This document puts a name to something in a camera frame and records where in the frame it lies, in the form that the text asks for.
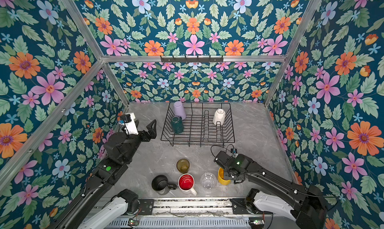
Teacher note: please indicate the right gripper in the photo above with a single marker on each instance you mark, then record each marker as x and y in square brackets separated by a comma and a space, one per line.
[225, 171]

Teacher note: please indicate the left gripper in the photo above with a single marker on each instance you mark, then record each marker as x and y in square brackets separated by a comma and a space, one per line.
[152, 132]

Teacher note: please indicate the yellow mug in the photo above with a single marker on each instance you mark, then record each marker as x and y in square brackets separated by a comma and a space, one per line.
[221, 179]

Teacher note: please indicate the dark green mug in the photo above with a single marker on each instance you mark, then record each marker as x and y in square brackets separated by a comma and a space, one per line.
[177, 124]

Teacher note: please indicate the clear drinking glass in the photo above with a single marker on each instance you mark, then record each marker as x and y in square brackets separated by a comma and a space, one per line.
[208, 181]

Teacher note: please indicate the lilac plastic cup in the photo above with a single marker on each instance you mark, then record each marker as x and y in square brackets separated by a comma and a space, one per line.
[179, 110]

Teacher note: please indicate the red white mug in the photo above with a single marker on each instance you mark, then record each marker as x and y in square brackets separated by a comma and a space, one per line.
[186, 183]

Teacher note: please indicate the cream white mug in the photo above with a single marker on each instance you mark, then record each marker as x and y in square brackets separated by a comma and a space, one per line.
[219, 117]

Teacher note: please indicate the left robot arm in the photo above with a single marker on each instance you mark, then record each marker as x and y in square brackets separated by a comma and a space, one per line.
[121, 148]

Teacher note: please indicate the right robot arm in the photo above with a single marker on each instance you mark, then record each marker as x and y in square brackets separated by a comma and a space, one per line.
[292, 193]

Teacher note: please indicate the olive green glass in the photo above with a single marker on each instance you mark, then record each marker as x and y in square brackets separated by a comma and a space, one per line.
[183, 166]

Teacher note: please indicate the black mug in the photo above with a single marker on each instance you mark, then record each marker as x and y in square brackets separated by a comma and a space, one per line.
[162, 186]

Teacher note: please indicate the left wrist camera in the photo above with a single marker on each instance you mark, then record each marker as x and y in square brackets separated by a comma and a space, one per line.
[128, 122]

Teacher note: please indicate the black wire dish rack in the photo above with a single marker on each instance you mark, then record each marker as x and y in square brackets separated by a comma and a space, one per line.
[198, 127]

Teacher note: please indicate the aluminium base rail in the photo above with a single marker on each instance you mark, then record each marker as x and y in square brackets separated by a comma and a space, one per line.
[192, 203]

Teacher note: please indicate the wall hook rail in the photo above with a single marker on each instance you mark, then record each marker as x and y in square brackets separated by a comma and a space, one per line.
[192, 59]

